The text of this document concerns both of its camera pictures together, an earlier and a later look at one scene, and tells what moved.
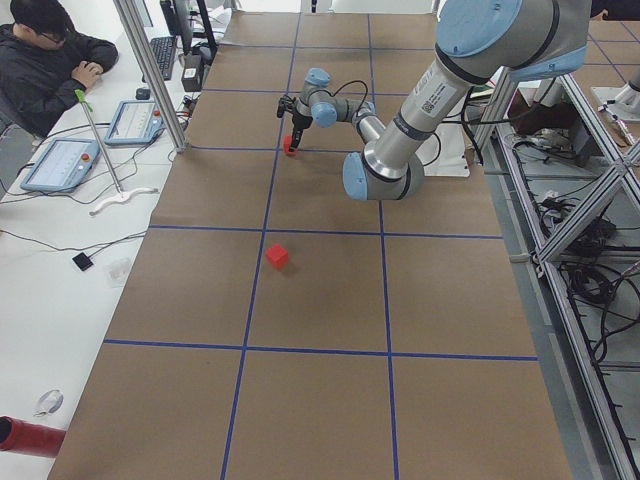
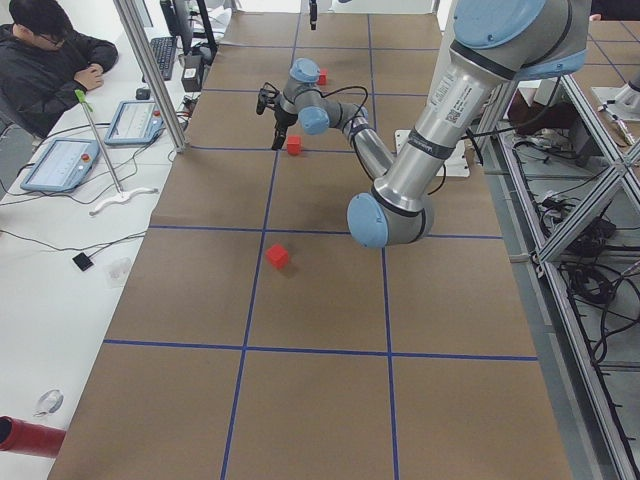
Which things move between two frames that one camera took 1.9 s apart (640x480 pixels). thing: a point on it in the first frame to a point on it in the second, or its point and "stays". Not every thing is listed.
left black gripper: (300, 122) to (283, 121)
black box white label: (192, 72) stays
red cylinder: (34, 439) stays
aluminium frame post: (152, 72) stays
